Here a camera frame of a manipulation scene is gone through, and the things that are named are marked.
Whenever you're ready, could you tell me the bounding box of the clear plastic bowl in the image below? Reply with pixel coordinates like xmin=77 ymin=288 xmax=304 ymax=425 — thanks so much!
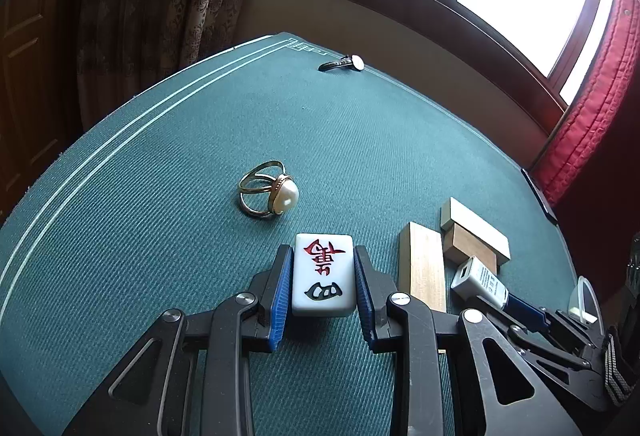
xmin=567 ymin=276 xmax=603 ymax=326

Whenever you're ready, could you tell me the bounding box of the red curtain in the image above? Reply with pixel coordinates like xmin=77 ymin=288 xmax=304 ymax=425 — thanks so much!
xmin=528 ymin=0 xmax=639 ymax=212

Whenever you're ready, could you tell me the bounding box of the white mahjong tile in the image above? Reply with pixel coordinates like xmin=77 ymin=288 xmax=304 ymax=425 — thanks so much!
xmin=291 ymin=234 xmax=356 ymax=318

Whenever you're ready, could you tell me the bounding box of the white painted wooden block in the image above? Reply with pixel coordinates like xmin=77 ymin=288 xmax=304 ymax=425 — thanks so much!
xmin=440 ymin=197 xmax=511 ymax=265

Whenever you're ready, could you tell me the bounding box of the wristwatch with black strap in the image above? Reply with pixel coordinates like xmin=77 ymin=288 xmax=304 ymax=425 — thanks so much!
xmin=318 ymin=54 xmax=366 ymax=72

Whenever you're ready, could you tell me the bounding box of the pearl gold ring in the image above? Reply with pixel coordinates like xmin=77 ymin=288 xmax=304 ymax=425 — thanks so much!
xmin=236 ymin=160 xmax=301 ymax=219

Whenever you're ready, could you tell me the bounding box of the white usb wall charger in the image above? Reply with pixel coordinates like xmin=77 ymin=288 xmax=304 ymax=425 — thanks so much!
xmin=450 ymin=256 xmax=509 ymax=309

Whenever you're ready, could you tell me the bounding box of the brown wooden block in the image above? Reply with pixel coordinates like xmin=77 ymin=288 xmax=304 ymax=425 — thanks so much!
xmin=444 ymin=224 xmax=498 ymax=275

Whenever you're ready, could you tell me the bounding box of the light wooden long block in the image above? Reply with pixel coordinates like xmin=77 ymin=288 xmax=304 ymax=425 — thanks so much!
xmin=398 ymin=222 xmax=447 ymax=313

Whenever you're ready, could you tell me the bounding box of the black smartphone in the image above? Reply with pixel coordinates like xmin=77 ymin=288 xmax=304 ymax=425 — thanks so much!
xmin=521 ymin=167 xmax=558 ymax=225

